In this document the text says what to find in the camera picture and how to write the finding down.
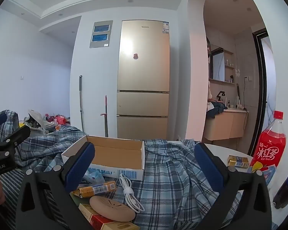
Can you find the black framed glass door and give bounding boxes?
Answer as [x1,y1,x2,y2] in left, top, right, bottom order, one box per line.
[252,28,277,156]

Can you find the white charging cable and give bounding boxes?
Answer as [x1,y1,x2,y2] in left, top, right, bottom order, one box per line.
[119,173,146,213]

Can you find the light blue plaid shirt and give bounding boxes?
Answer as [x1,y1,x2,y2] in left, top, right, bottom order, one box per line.
[106,138,245,230]

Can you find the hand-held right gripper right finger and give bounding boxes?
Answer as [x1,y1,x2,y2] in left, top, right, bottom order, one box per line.
[194,142,272,230]

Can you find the blue face mask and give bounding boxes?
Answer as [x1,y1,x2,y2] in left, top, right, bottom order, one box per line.
[83,169,106,185]

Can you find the cardboard box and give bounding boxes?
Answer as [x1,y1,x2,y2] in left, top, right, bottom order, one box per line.
[61,135,145,181]

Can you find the blue clothes on sink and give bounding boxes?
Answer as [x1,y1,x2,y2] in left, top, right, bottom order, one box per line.
[208,101,228,119]

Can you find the round beige disc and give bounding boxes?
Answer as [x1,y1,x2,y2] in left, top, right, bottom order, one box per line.
[89,196,136,221]

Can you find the hanging pale cloth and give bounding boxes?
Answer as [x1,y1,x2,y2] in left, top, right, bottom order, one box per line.
[207,53,213,112]

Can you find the gold and blue pack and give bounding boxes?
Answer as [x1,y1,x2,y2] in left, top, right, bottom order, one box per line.
[228,155,249,168]

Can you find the yellow cigarette pack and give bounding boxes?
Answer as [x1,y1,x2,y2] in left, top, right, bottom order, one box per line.
[73,182,117,198]

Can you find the light blue packet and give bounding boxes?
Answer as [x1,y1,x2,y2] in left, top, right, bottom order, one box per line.
[263,166,276,185]

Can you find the bathroom mirror cabinet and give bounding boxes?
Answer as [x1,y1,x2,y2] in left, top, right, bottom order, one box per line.
[211,48,236,84]

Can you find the red cigarette pack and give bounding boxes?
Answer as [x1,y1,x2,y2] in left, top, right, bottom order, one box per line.
[90,214,116,230]

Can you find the dark cola bottle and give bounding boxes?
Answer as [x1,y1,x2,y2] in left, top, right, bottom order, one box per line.
[273,158,288,209]

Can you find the red iced tea bottle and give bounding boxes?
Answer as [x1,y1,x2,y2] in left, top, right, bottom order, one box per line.
[250,111,286,173]

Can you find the beige vanity cabinet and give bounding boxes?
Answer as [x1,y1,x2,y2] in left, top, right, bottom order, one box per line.
[205,110,249,140]

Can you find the gold three-door fridge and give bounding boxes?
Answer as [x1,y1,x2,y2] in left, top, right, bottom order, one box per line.
[116,20,170,140]

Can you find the dark plaid cloth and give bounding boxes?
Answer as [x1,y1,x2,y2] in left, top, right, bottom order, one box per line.
[0,110,87,173]

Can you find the pile of red bags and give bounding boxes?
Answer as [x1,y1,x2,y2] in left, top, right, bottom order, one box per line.
[44,113,71,125]

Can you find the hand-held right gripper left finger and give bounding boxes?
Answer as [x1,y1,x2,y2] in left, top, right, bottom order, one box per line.
[16,142,96,230]

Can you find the grey wall electrical panel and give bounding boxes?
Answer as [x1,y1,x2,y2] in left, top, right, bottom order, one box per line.
[89,20,113,49]

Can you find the white plastic bag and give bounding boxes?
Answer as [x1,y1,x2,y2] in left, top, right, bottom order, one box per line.
[24,109,59,133]

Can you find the beige cigarette pack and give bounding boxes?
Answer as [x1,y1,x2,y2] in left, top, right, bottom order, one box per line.
[101,222,140,230]

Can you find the dark striped cloth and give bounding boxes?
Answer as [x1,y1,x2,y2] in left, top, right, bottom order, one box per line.
[0,169,24,230]

